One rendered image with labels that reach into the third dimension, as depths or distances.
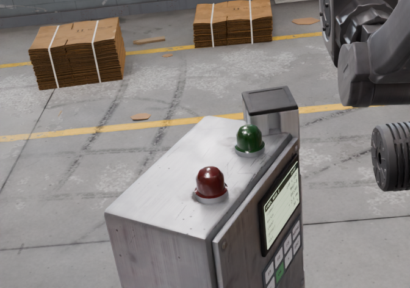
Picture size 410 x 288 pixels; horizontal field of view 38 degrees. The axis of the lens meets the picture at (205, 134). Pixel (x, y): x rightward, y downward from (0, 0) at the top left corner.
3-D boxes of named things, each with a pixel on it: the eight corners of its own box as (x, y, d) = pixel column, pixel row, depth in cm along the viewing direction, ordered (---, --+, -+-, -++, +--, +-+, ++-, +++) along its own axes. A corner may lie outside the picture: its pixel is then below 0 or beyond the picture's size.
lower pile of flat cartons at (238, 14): (193, 49, 485) (190, 23, 474) (197, 26, 532) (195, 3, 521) (274, 42, 478) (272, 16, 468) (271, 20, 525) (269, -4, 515)
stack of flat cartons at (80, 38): (37, 91, 444) (26, 50, 429) (48, 63, 491) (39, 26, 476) (123, 80, 445) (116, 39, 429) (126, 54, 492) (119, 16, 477)
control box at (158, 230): (140, 375, 56) (100, 210, 46) (223, 260, 68) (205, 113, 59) (237, 416, 51) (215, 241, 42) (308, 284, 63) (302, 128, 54)
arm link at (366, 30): (401, 19, 76) (359, 21, 76) (427, 48, 67) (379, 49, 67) (393, 85, 81) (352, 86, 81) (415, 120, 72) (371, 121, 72)
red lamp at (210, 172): (189, 199, 46) (185, 175, 45) (205, 182, 48) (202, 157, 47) (218, 207, 45) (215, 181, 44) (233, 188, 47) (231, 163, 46)
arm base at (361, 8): (392, 58, 86) (395, -25, 80) (408, 82, 79) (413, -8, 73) (331, 64, 86) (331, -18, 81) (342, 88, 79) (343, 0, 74)
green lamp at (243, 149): (230, 154, 51) (227, 131, 50) (243, 140, 53) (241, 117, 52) (257, 160, 50) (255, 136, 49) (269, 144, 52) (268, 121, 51)
